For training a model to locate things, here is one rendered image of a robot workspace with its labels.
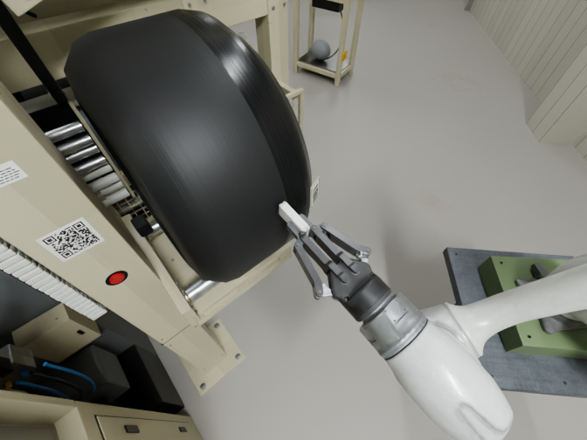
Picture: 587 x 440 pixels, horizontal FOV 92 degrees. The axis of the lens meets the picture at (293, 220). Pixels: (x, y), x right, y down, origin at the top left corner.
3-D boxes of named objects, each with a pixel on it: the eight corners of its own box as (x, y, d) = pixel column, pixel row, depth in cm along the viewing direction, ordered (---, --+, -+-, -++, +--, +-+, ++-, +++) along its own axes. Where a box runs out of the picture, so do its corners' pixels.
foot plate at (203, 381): (201, 395, 141) (200, 395, 139) (176, 352, 153) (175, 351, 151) (245, 357, 152) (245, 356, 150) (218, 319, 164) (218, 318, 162)
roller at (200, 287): (178, 289, 79) (186, 300, 81) (183, 296, 75) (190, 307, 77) (277, 222, 92) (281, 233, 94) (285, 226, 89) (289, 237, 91)
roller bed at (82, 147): (76, 226, 92) (0, 154, 68) (63, 200, 99) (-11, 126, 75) (135, 196, 100) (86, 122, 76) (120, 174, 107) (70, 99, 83)
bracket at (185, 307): (192, 326, 78) (181, 314, 70) (134, 235, 96) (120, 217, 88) (203, 318, 80) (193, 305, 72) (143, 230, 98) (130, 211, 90)
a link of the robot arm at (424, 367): (376, 374, 39) (382, 346, 51) (473, 486, 34) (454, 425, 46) (436, 322, 37) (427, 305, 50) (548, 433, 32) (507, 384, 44)
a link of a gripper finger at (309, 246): (345, 285, 49) (340, 291, 48) (300, 239, 52) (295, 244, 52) (351, 278, 45) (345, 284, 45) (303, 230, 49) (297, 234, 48)
